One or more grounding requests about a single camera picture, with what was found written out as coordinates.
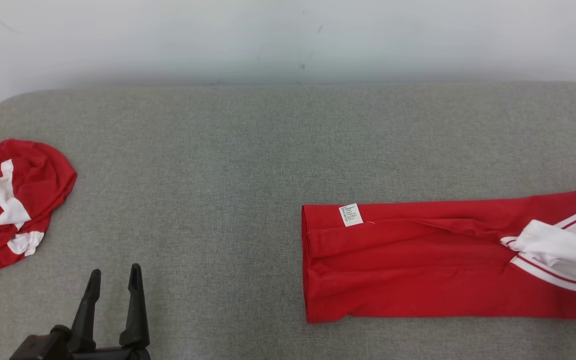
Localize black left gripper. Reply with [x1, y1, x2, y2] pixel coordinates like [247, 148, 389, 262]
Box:
[65, 263, 152, 360]

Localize red shorts with white stripe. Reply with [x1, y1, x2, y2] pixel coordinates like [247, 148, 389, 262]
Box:
[0, 139, 78, 270]

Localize red shirt with white sleeves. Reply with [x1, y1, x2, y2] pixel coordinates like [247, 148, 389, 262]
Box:
[301, 184, 576, 325]

